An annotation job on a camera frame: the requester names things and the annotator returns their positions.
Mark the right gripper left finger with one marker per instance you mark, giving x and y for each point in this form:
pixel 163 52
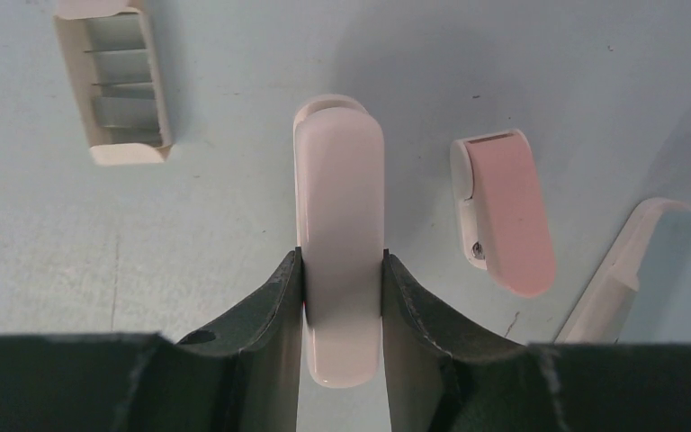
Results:
pixel 239 372

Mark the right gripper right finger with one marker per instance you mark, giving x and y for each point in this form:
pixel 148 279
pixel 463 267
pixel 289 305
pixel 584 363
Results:
pixel 445 372

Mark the long white stapler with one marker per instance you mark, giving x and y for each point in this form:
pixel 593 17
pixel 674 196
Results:
pixel 339 166

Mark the staple box tray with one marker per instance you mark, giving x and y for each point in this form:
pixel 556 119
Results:
pixel 111 61

